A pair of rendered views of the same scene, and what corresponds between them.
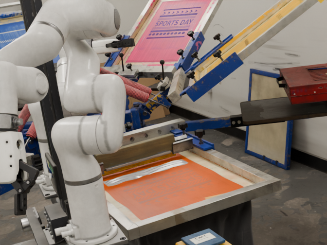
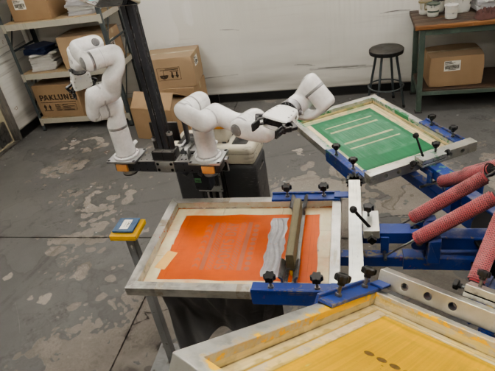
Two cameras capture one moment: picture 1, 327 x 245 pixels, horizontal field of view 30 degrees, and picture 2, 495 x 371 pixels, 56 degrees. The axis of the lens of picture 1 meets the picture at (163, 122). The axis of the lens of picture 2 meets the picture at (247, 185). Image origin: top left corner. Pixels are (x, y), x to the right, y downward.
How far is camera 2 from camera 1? 3.41 m
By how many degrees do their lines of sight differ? 111
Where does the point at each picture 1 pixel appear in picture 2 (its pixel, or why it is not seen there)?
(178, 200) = (193, 240)
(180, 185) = (217, 251)
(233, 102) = not seen: outside the picture
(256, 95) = not seen: outside the picture
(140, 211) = (203, 218)
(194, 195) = (188, 249)
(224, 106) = not seen: outside the picture
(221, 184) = (183, 270)
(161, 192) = (219, 237)
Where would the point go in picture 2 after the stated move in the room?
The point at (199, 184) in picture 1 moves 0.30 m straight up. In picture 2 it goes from (202, 260) to (187, 199)
